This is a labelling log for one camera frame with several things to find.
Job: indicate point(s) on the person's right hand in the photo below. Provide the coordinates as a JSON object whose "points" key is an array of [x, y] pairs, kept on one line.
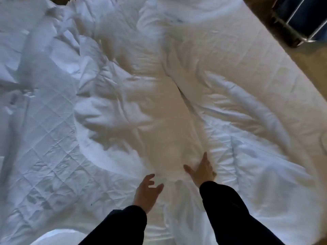
{"points": [[203, 172]]}

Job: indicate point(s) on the person's left hand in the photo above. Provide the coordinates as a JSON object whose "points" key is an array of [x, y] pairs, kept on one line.
{"points": [[145, 193]]}

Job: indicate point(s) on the white bed sheet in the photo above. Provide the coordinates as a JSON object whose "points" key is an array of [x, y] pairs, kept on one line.
{"points": [[143, 119]]}

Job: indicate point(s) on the chrome metal cart frame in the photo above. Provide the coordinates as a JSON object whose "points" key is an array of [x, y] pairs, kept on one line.
{"points": [[295, 10]]}

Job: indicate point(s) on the navy blue fabric laundry bag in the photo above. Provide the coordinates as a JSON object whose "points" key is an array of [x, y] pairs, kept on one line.
{"points": [[309, 15]]}

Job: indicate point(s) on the person's left forearm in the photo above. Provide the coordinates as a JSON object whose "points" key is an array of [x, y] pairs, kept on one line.
{"points": [[120, 227]]}

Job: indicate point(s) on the person's right forearm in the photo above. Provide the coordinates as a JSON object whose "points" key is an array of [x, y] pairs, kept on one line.
{"points": [[230, 214]]}

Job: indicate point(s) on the quilted white mattress pad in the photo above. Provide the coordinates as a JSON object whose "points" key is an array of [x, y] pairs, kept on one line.
{"points": [[43, 140]]}

